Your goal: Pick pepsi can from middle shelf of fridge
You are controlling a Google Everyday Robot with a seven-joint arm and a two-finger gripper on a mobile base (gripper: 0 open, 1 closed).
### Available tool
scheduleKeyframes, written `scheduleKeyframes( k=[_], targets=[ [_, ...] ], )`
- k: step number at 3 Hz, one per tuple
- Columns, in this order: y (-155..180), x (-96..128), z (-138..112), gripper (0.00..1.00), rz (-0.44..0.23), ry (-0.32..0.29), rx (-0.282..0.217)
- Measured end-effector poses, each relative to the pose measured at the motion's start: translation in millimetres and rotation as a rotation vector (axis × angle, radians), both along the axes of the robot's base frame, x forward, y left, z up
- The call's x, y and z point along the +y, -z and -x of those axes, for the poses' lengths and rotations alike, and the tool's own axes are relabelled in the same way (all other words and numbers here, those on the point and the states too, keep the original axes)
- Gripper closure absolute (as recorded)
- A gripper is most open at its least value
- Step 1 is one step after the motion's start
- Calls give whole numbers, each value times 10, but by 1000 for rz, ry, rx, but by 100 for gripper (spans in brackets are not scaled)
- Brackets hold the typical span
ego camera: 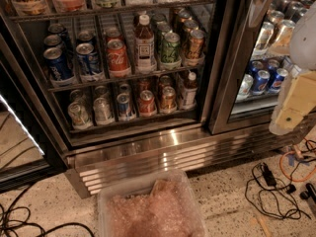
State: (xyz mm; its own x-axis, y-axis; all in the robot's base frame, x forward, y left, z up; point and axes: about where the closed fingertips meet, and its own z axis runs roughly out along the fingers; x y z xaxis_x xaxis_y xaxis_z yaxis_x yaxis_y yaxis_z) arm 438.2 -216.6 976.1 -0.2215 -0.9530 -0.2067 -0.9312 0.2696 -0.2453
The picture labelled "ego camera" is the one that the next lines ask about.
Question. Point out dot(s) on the orange front soda can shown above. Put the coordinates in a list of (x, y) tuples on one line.
[(194, 47)]

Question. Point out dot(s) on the green front soda can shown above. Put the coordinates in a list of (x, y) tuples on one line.
[(170, 51)]

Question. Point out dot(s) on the glass fridge door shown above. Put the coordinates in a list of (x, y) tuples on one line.
[(244, 96)]

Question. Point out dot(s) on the blue pepsi can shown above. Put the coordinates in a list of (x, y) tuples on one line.
[(89, 62), (125, 109)]

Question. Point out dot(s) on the stainless steel fridge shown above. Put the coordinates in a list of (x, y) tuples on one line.
[(38, 139)]

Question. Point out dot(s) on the red coca-cola can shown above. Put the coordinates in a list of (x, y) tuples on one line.
[(117, 58)]

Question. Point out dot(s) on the clear plastic bin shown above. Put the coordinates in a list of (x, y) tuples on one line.
[(161, 204)]

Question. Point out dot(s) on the red coke can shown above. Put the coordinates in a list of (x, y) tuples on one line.
[(113, 34), (146, 103)]

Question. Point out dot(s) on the bottom orange can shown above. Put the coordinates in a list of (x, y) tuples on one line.
[(168, 100)]

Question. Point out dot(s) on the rear red coke can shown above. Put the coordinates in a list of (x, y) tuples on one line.
[(113, 34)]

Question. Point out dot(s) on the left front pepsi can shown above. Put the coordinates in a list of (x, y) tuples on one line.
[(60, 72)]

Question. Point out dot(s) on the second row pepsi can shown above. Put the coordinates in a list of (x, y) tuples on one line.
[(86, 36)]

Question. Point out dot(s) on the silver can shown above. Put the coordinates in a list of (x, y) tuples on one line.
[(79, 116), (102, 111)]

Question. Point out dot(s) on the bottom red coke can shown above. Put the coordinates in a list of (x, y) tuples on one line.
[(146, 103)]

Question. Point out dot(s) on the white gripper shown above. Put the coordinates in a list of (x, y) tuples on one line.
[(304, 44)]

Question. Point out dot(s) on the iced tea bottle white cap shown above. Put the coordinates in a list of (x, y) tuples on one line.
[(144, 46)]

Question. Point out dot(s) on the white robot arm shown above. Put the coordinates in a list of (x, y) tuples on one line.
[(302, 48)]

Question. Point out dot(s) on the bottom small tea bottle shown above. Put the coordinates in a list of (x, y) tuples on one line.
[(188, 90)]

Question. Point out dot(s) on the bottom left silver can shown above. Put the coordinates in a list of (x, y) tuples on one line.
[(79, 116)]

